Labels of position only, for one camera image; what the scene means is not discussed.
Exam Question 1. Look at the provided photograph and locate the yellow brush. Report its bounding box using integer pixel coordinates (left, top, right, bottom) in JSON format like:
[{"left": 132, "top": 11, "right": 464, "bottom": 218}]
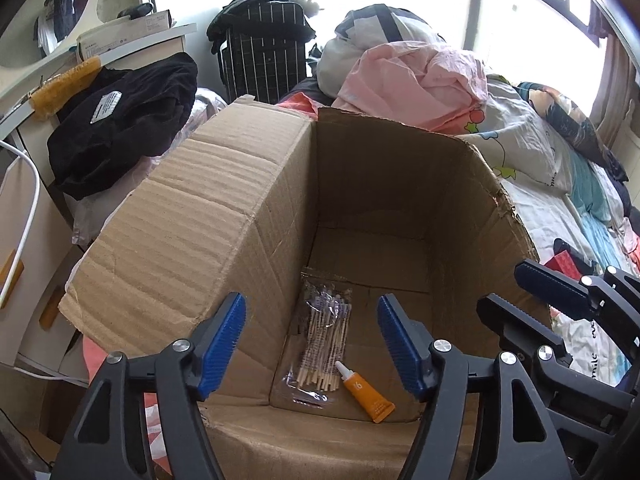
[{"left": 29, "top": 56, "right": 102, "bottom": 122}]

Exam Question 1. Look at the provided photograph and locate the white cable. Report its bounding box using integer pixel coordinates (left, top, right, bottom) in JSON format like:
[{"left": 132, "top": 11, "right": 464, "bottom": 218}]
[{"left": 0, "top": 138, "right": 42, "bottom": 311}]

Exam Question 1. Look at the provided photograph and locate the black garment on desk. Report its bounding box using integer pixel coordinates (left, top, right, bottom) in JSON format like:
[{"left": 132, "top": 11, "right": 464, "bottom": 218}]
[{"left": 47, "top": 52, "right": 198, "bottom": 200}]

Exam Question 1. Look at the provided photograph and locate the brown cardboard box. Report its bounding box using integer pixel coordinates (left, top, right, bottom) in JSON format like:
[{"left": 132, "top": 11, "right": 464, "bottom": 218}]
[{"left": 60, "top": 98, "right": 550, "bottom": 479}]

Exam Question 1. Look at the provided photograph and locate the orange cream tube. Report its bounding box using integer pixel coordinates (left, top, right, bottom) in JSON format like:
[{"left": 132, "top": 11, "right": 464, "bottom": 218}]
[{"left": 335, "top": 361, "right": 396, "bottom": 424}]

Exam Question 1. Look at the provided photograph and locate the long white carton box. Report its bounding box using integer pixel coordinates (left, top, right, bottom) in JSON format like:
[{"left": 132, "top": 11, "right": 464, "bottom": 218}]
[{"left": 77, "top": 10, "right": 171, "bottom": 61}]

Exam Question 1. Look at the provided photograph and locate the beige curtain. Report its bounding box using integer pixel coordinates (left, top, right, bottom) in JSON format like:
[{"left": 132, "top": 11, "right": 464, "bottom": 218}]
[{"left": 590, "top": 35, "right": 636, "bottom": 148}]

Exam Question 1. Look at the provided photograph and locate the dark printed pillow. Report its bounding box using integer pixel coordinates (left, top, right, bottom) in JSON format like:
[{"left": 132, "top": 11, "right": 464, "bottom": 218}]
[{"left": 515, "top": 81, "right": 628, "bottom": 182}]

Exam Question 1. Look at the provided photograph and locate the red square gift box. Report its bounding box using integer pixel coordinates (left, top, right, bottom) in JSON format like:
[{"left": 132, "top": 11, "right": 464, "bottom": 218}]
[{"left": 544, "top": 250, "right": 593, "bottom": 280}]

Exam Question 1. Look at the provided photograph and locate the bag of cotton swabs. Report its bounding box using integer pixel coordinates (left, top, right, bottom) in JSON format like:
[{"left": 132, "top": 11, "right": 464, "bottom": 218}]
[{"left": 272, "top": 266, "right": 352, "bottom": 411}]

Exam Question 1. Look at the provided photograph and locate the black striped suitcase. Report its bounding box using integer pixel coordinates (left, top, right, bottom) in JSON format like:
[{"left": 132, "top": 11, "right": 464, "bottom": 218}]
[{"left": 206, "top": 0, "right": 316, "bottom": 104}]

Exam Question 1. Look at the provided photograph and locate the oval vanity mirror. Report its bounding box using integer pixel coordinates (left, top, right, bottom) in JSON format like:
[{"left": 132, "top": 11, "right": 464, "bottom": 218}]
[{"left": 1, "top": 0, "right": 103, "bottom": 70}]

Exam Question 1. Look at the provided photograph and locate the cartoon patterned duvet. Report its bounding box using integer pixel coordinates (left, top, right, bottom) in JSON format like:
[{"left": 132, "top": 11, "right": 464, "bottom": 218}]
[{"left": 464, "top": 74, "right": 639, "bottom": 275}]

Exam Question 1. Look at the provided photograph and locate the pink crumpled sheet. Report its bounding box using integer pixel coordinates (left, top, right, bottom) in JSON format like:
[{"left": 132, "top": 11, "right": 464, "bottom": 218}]
[{"left": 333, "top": 41, "right": 489, "bottom": 134}]

